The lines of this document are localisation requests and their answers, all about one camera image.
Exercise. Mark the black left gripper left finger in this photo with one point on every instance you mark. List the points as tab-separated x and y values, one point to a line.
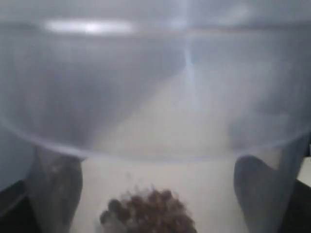
46	200

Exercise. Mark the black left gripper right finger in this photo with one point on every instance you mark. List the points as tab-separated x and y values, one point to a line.
273	200

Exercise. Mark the clear plastic shaker bottle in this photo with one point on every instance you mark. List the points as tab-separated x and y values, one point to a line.
159	98

